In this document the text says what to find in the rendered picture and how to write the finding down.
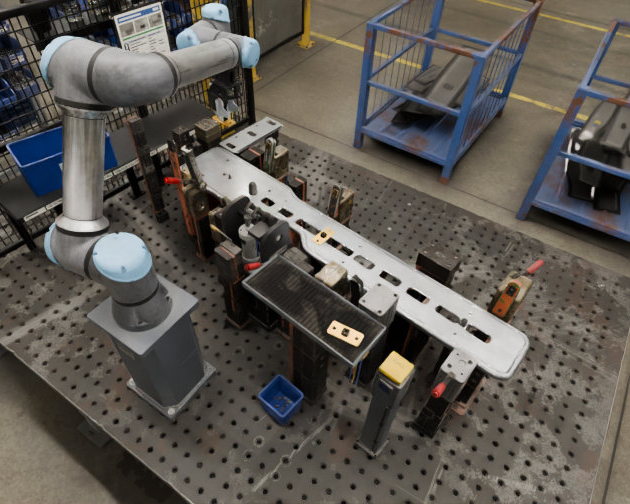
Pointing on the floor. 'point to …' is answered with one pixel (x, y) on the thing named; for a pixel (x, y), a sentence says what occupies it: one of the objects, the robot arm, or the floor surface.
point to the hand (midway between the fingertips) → (223, 116)
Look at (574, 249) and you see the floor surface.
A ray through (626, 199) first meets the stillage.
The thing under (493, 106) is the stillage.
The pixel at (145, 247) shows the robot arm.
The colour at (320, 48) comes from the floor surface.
